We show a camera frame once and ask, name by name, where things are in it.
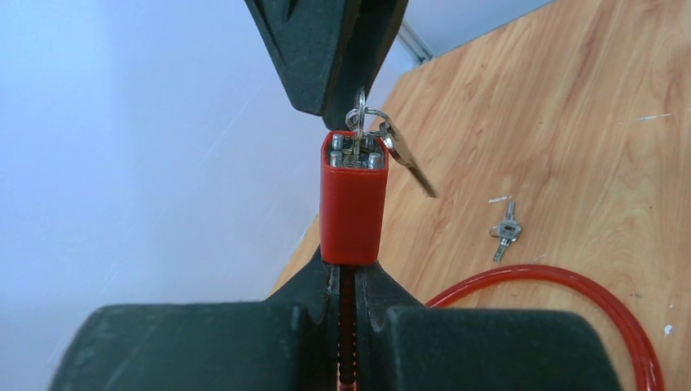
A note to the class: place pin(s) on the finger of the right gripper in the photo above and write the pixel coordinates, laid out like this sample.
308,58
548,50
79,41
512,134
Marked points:
305,40
370,29

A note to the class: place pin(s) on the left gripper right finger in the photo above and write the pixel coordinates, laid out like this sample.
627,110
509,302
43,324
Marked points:
405,345

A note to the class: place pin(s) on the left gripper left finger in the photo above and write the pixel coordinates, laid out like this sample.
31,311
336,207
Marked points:
280,343

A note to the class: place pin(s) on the small padlock keys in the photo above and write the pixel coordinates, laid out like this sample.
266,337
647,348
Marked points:
390,135

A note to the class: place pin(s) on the silver key with ring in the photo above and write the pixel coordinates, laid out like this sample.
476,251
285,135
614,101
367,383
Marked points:
506,231

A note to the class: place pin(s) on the red cable lock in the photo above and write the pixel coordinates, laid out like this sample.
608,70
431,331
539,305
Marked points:
646,366

